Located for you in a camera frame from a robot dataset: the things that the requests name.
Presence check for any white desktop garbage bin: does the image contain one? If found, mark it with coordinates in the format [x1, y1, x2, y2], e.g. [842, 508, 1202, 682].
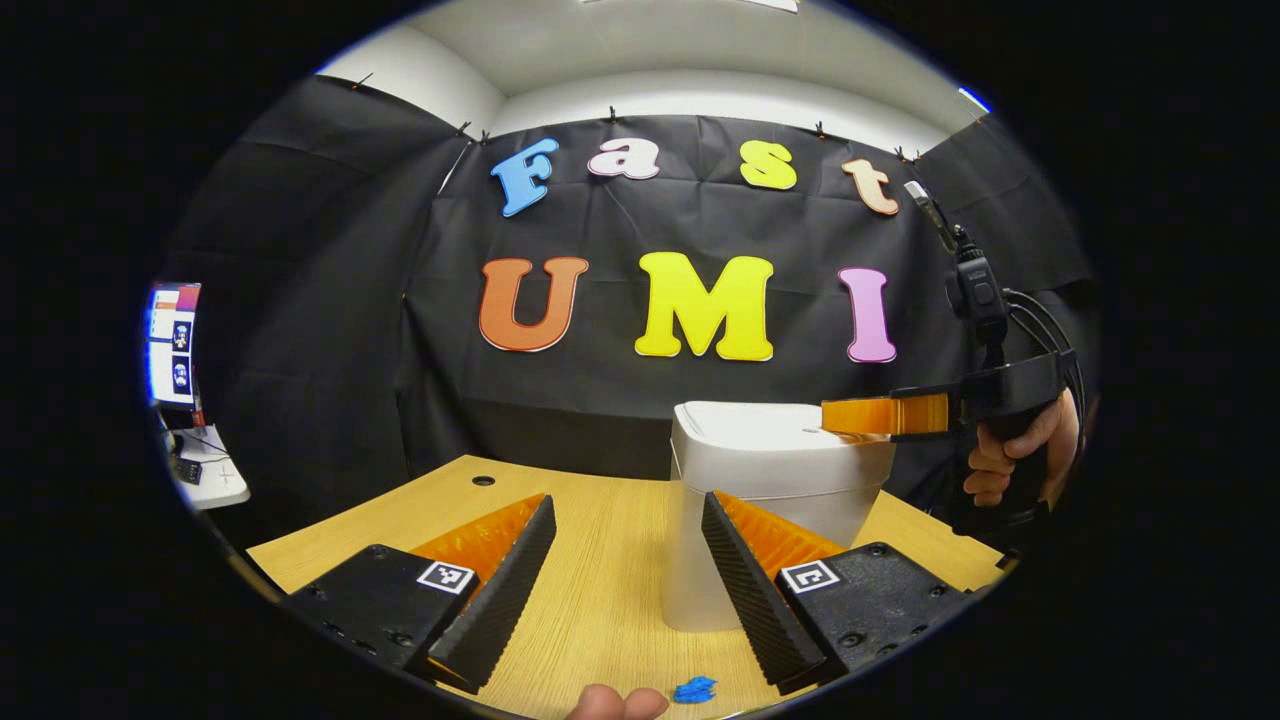
[660, 401, 898, 633]

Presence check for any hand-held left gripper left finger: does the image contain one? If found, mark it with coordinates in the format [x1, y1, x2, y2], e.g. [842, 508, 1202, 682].
[285, 493, 558, 696]

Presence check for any white side table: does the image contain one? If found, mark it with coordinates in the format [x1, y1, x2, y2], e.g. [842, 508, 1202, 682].
[165, 425, 251, 511]

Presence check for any computer monitor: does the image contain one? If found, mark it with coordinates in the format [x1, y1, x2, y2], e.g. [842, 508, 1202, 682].
[148, 282, 203, 411]

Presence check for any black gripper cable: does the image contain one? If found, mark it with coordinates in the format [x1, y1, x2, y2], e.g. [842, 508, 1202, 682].
[1003, 288, 1089, 426]

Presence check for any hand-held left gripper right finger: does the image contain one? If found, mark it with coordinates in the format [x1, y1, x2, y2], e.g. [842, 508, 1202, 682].
[700, 490, 976, 698]

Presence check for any wooden desktop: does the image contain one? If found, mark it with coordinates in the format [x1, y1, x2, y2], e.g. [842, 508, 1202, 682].
[245, 455, 1006, 720]

